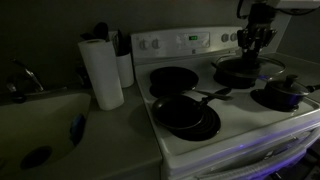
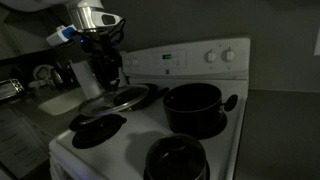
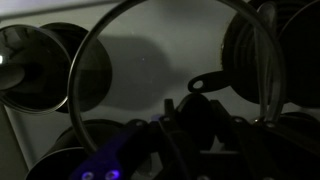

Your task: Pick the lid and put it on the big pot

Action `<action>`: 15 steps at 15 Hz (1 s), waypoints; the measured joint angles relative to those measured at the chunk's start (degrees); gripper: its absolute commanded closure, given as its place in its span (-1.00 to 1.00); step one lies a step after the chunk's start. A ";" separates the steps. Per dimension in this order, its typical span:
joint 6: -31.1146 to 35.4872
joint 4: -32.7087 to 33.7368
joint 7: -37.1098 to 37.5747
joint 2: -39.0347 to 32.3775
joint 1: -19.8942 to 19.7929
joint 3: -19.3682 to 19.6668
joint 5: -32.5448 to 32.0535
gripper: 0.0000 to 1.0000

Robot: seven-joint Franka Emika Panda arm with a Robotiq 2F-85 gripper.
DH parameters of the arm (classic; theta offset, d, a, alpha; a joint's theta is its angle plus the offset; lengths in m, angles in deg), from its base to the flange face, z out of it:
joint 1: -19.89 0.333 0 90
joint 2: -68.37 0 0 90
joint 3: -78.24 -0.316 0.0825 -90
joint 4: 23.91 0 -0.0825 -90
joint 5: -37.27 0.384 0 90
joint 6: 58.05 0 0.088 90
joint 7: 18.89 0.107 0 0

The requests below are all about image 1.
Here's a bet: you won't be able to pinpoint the blue sponge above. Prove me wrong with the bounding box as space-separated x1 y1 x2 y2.
69 113 87 147

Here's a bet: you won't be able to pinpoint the small black pot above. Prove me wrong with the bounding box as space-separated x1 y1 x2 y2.
262 84 320 112

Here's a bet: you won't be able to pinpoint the small pot lid with knob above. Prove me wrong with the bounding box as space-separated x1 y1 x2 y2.
265 74 312 98

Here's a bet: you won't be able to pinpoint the large glass pot lid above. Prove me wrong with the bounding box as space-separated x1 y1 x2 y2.
214 51 287 80

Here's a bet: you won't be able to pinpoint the metal sink faucet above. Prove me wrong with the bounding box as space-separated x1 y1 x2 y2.
5 58 45 98

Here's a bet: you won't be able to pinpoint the black coil stove burner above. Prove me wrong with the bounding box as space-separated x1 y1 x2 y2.
168 106 222 142

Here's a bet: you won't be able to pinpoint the white electric stove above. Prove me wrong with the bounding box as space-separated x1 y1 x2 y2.
130 26 320 180

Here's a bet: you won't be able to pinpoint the white paper towel roll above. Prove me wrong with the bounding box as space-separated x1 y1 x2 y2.
77 39 126 112

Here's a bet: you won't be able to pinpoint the big black pot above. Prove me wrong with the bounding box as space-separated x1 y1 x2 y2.
211 61 268 90

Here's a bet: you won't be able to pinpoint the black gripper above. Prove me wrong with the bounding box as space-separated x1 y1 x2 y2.
236 3 278 57

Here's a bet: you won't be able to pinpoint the black kitchen utensils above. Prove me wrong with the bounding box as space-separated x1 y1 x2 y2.
79 21 133 57

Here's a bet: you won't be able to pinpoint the large black frying pan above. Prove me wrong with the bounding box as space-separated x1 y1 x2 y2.
149 66 200 95

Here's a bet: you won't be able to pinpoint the white utensil holder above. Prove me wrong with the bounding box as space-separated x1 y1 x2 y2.
114 52 136 89

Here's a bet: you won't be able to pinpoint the small black frying pan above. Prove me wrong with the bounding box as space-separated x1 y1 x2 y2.
151 87 234 131

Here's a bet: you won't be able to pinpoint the white kitchen sink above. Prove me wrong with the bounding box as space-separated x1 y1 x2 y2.
0 92 93 178

